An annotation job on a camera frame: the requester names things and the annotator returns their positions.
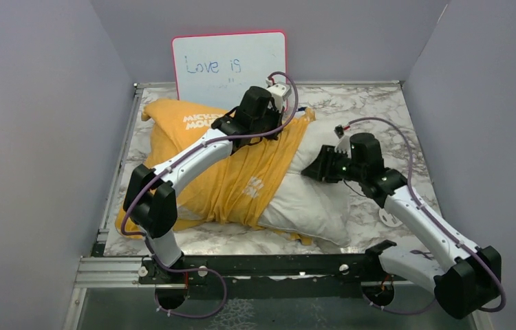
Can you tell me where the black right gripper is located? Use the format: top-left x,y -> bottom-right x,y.
302,144 -> 365,183

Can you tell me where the white pillow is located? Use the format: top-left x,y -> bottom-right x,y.
258,119 -> 351,248

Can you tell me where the blue yellow Mickey pillowcase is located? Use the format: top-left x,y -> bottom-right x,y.
114,98 -> 317,247

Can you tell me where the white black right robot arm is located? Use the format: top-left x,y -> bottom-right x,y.
301,133 -> 504,319

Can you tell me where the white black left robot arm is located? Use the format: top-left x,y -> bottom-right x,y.
123,82 -> 298,283

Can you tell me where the pink framed whiteboard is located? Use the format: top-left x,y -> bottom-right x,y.
171,31 -> 287,110

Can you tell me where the white printed label tag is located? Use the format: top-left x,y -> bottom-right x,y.
378,208 -> 402,228

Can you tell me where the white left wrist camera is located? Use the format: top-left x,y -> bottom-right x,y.
266,78 -> 292,113

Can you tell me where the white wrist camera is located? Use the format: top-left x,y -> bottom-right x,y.
266,78 -> 292,113
334,124 -> 351,157

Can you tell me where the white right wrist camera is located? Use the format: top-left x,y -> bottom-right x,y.
334,124 -> 351,157

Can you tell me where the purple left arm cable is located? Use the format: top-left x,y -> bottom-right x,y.
120,71 -> 299,320

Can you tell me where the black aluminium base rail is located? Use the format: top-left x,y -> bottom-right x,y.
74,253 -> 464,302

